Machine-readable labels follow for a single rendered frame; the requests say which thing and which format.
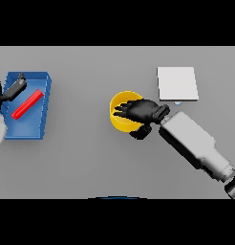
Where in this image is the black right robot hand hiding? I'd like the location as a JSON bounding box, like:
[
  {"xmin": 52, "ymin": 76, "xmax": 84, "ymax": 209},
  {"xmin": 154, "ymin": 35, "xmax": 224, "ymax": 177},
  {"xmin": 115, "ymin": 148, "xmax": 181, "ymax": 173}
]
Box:
[{"xmin": 113, "ymin": 99, "xmax": 171, "ymax": 141}]

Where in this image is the yellow bowl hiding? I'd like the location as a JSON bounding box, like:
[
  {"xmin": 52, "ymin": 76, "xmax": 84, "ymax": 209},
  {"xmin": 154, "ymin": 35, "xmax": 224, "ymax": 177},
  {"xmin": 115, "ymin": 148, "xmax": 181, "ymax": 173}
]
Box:
[{"xmin": 109, "ymin": 90, "xmax": 144, "ymax": 133}]

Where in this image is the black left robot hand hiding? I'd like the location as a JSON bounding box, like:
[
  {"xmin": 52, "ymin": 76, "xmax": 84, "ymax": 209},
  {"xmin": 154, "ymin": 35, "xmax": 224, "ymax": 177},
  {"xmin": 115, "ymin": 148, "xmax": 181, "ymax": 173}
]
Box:
[{"xmin": 0, "ymin": 64, "xmax": 28, "ymax": 115}]

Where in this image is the red beaker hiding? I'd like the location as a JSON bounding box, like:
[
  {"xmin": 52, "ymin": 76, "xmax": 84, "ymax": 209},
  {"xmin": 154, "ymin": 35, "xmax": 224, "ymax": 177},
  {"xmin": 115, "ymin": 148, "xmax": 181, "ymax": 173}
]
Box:
[{"xmin": 11, "ymin": 88, "xmax": 45, "ymax": 121}]

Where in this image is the blue tray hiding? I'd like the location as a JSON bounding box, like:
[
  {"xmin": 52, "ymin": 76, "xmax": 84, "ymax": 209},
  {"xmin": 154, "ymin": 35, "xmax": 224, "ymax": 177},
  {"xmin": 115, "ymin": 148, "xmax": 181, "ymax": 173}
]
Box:
[{"xmin": 1, "ymin": 71, "xmax": 53, "ymax": 141}]

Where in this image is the pale square measuring scale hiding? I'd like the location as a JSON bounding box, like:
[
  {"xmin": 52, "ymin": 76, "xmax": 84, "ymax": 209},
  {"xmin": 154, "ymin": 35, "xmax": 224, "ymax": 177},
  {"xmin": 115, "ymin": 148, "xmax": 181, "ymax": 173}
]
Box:
[{"xmin": 156, "ymin": 66, "xmax": 200, "ymax": 106}]

